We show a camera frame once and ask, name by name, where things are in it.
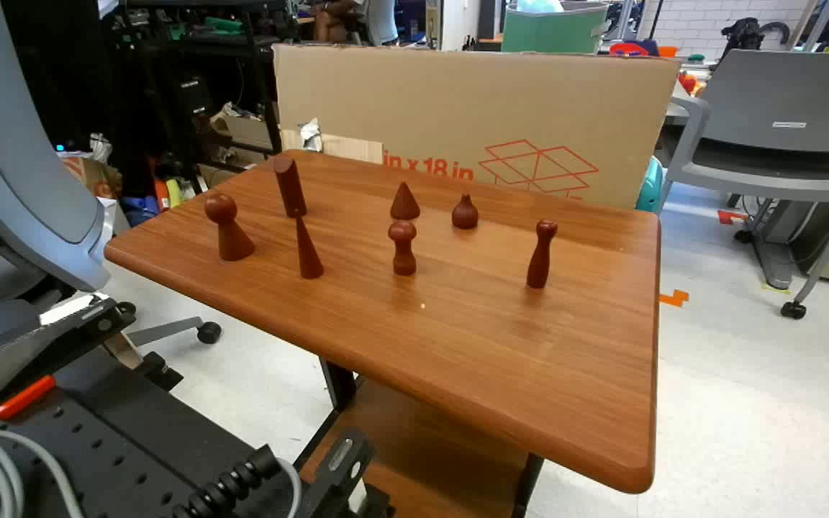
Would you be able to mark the wooden ball-topped peg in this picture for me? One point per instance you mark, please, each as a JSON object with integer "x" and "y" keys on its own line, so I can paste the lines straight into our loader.
{"x": 405, "y": 251}

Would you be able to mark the wooden table pedestal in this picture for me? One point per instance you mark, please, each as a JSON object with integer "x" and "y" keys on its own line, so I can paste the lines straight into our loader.
{"x": 432, "y": 461}

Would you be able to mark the office chair leg with castor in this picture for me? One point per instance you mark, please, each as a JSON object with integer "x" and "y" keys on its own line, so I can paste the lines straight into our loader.
{"x": 180, "y": 328}

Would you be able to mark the wooden pawn with wide base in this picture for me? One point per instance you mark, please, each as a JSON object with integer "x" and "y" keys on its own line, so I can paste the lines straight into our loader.
{"x": 231, "y": 238}

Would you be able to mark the black storage shelf rack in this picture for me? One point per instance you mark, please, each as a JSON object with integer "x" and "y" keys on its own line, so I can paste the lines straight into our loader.
{"x": 186, "y": 67}

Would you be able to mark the wooden cylinder piece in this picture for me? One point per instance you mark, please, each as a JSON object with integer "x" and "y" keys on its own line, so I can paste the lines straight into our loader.
{"x": 293, "y": 188}

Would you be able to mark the large cardboard box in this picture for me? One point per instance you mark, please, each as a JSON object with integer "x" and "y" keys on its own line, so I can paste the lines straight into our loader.
{"x": 491, "y": 100}

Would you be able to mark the green board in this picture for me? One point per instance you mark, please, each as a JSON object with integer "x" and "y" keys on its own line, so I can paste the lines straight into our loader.
{"x": 555, "y": 28}

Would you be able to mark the small wooden onion-shaped piece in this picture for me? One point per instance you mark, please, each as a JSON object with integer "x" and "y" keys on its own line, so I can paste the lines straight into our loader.
{"x": 464, "y": 217}

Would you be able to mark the short wooden cone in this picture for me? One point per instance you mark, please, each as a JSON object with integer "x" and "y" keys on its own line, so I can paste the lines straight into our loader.
{"x": 405, "y": 204}

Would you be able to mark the grey office chair backrest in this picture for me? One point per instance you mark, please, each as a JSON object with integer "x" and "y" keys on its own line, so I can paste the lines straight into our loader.
{"x": 12, "y": 181}

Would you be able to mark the wooden bowling pin piece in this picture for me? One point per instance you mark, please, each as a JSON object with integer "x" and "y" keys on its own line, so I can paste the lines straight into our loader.
{"x": 540, "y": 260}

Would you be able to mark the grey chair with castors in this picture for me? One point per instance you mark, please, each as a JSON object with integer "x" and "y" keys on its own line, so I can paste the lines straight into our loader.
{"x": 779, "y": 116}

